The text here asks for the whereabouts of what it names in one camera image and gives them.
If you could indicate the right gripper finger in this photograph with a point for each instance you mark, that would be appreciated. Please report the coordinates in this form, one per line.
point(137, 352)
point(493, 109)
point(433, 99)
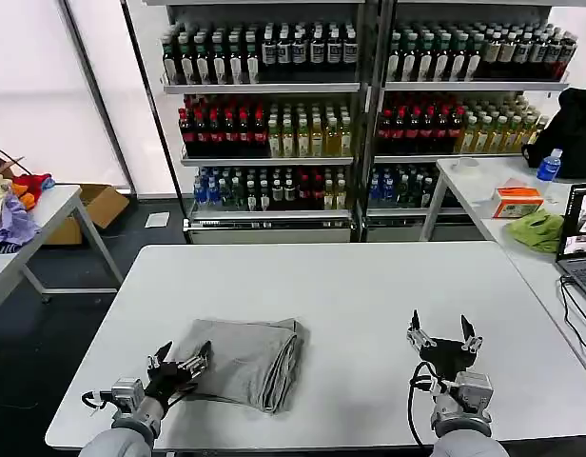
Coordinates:
point(419, 335)
point(470, 335)

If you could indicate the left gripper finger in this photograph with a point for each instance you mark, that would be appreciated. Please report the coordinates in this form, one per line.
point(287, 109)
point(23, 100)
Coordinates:
point(198, 362)
point(160, 354)

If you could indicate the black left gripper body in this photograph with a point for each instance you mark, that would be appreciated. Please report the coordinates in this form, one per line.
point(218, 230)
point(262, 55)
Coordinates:
point(167, 381)

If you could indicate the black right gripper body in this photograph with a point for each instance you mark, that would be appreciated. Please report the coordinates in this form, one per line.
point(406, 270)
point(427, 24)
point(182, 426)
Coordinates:
point(447, 354)

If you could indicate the grey printed t-shirt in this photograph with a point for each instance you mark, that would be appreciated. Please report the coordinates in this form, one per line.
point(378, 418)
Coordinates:
point(250, 362)

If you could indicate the green cloth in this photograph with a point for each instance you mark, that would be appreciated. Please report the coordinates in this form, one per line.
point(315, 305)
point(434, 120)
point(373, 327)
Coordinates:
point(535, 231)

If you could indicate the white paper sheet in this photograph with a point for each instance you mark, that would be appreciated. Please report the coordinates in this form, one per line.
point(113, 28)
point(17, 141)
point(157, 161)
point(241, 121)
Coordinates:
point(157, 219)

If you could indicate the orange tissue box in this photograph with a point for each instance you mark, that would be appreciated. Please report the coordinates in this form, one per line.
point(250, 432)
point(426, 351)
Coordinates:
point(516, 202)

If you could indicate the black laptop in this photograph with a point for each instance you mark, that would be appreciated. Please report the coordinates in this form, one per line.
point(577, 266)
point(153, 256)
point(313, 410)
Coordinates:
point(580, 247)

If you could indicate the white desk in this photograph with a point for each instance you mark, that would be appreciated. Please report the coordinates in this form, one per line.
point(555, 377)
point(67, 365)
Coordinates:
point(469, 185)

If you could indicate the brown cardboard box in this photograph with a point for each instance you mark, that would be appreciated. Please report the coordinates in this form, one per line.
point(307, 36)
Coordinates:
point(100, 204)

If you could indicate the white side table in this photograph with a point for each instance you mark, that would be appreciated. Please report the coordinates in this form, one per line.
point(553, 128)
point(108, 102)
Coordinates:
point(50, 209)

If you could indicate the blue-label water bottle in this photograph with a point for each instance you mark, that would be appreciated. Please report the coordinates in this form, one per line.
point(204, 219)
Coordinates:
point(549, 166)

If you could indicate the purple cloth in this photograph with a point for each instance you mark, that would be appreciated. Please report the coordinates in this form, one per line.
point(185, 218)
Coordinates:
point(14, 224)

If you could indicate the red cloth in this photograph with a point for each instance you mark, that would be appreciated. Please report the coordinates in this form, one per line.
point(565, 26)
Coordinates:
point(30, 186)

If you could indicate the shelf with bottles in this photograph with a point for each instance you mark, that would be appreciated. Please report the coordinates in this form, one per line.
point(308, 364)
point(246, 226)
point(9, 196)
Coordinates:
point(459, 114)
point(264, 119)

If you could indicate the black backpack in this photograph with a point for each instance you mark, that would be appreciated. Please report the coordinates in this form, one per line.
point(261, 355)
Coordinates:
point(571, 133)

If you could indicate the dark window frame post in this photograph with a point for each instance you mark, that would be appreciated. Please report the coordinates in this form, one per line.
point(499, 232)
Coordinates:
point(98, 95)

